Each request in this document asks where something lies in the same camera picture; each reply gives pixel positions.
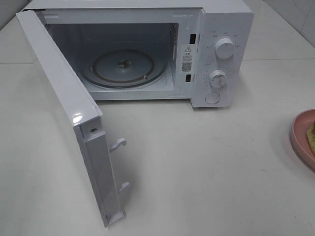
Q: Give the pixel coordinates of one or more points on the upper white power knob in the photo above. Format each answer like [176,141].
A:
[224,47]

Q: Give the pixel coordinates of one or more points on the white timer knob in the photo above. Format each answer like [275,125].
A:
[218,79]

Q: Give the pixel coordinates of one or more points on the round white door button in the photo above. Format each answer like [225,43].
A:
[212,98]

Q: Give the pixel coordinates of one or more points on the white bread sandwich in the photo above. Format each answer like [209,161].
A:
[311,137]

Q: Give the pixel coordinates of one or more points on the white microwave door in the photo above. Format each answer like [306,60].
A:
[78,116]

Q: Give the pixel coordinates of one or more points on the white microwave oven body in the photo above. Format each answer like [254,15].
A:
[84,29]

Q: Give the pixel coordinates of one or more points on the white warning label sticker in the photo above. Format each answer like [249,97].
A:
[187,58]

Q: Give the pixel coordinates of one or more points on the pink round plate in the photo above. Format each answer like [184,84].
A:
[299,137]

